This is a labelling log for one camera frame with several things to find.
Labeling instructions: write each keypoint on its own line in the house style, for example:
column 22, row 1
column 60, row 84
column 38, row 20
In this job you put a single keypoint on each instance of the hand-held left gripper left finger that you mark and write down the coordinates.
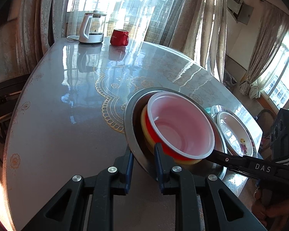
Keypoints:
column 128, row 170

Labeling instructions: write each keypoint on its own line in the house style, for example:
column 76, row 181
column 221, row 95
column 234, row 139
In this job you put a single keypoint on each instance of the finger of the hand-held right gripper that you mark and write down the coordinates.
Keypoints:
column 243, row 173
column 231, row 161

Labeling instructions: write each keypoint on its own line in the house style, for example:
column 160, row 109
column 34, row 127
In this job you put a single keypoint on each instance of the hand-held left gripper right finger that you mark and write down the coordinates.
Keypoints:
column 159, row 168

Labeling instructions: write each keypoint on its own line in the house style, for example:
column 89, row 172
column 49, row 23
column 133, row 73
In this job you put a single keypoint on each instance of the small white floral plate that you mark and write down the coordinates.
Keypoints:
column 233, row 132

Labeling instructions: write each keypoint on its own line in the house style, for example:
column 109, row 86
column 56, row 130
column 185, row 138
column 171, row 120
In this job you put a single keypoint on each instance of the yellow bowl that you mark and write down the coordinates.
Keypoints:
column 147, row 134

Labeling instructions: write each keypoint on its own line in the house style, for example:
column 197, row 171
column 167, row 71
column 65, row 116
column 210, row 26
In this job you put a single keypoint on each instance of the steel bowl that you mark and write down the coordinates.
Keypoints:
column 132, row 125

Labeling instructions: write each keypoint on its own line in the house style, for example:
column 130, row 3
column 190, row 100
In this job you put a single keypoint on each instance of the red plastic bowl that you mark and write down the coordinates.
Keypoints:
column 183, row 125

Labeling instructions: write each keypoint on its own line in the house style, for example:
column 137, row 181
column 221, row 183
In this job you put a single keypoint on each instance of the large white printed plate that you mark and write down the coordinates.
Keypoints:
column 218, row 108

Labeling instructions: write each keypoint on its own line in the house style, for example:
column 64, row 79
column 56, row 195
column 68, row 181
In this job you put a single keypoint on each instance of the person's right hand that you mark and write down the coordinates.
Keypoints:
column 277, row 214

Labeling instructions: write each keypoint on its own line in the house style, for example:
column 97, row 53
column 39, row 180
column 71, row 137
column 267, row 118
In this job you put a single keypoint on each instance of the round-backed wooden chair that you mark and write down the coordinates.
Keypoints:
column 263, row 120

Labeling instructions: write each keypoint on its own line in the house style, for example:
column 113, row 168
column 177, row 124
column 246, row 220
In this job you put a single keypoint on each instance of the side window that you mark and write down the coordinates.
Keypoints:
column 284, row 77

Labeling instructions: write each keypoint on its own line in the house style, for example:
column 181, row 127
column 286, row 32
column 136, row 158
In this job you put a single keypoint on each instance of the beige curtain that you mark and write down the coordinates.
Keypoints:
column 202, row 28
column 38, row 24
column 265, row 53

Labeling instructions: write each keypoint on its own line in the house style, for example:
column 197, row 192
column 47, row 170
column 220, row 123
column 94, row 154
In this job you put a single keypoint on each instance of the red mug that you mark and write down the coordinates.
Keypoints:
column 118, row 37

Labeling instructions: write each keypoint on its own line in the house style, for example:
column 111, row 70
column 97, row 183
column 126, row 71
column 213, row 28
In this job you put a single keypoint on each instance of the dark wooden chair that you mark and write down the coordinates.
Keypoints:
column 4, row 101

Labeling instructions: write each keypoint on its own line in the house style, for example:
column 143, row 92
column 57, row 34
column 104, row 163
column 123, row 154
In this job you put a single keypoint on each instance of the sheer white curtain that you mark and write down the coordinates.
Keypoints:
column 125, row 9

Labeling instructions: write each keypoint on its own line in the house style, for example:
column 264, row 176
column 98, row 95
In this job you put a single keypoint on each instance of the large barred window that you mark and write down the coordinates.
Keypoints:
column 134, row 4

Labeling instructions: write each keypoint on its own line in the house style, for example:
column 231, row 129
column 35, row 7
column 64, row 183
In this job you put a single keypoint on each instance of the wall electrical box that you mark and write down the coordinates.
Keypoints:
column 240, row 7

